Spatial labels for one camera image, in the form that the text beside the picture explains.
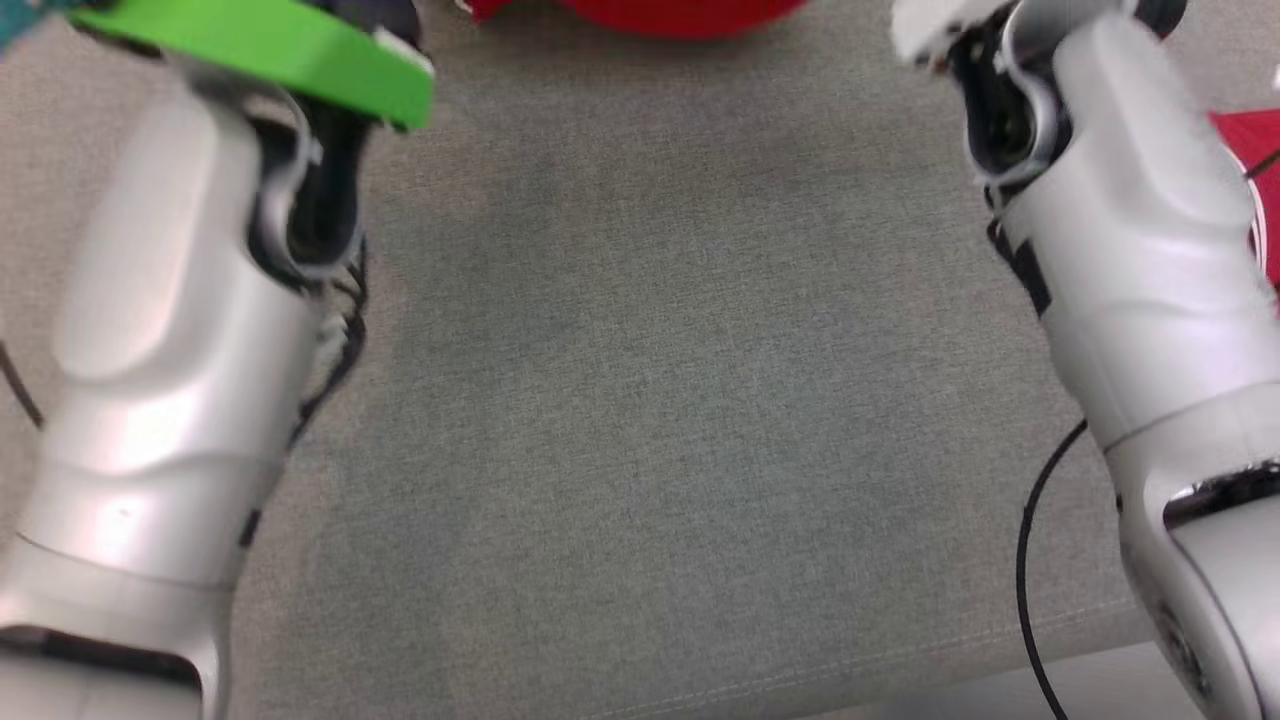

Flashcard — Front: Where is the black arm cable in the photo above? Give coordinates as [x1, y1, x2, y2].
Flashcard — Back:
[1015, 420, 1091, 720]
[0, 340, 46, 431]

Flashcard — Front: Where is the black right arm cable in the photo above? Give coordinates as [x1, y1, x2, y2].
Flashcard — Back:
[1015, 420, 1091, 720]

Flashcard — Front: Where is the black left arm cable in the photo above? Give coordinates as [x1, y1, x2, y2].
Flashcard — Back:
[0, 340, 46, 431]

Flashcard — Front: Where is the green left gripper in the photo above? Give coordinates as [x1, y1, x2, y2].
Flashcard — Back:
[70, 0, 436, 131]

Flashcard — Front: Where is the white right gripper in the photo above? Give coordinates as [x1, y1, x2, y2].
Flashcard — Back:
[890, 0, 1021, 66]

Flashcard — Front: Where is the red basketball jersey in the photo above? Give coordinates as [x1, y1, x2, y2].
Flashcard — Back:
[465, 0, 1280, 291]

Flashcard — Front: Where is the teal left camera connector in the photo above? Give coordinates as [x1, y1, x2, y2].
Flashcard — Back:
[0, 0, 96, 46]

